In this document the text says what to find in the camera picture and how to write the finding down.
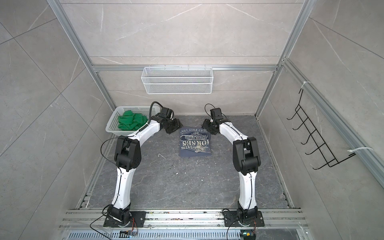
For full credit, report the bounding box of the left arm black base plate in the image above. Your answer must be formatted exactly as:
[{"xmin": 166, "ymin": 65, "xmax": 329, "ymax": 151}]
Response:
[{"xmin": 103, "ymin": 211, "xmax": 147, "ymax": 228}]

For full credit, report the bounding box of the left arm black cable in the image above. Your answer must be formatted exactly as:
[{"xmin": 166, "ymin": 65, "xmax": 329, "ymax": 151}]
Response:
[{"xmin": 146, "ymin": 101, "xmax": 164, "ymax": 125}]

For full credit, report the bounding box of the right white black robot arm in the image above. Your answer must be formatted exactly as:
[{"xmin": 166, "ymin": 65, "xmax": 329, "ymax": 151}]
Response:
[{"xmin": 202, "ymin": 108, "xmax": 261, "ymax": 225}]

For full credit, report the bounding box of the blue-grey tank top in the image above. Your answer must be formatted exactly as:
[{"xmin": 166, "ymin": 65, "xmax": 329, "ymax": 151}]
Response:
[{"xmin": 179, "ymin": 127, "xmax": 212, "ymax": 158}]

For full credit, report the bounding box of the green tank top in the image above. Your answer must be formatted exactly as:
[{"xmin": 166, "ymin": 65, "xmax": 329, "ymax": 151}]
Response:
[{"xmin": 118, "ymin": 111, "xmax": 148, "ymax": 131}]

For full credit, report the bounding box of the black wire hook rack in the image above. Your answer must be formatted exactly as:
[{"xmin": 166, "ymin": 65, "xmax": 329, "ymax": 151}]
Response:
[{"xmin": 287, "ymin": 89, "xmax": 356, "ymax": 170}]

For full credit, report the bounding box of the white wire mesh shelf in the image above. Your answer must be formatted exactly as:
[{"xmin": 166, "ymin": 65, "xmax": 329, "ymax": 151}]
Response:
[{"xmin": 141, "ymin": 67, "xmax": 214, "ymax": 95}]

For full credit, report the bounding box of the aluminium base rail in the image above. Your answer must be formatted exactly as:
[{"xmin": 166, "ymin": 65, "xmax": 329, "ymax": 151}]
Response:
[{"xmin": 58, "ymin": 209, "xmax": 313, "ymax": 240}]

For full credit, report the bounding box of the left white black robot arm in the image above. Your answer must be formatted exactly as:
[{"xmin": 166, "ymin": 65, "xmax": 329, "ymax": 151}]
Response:
[{"xmin": 107, "ymin": 107, "xmax": 182, "ymax": 226}]

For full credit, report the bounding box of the white plastic laundry basket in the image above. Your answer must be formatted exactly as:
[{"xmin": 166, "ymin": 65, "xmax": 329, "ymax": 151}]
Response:
[{"xmin": 105, "ymin": 106, "xmax": 150, "ymax": 136}]

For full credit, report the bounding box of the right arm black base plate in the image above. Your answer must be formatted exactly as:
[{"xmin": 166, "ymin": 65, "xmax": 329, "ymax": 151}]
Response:
[{"xmin": 222, "ymin": 208, "xmax": 265, "ymax": 228}]

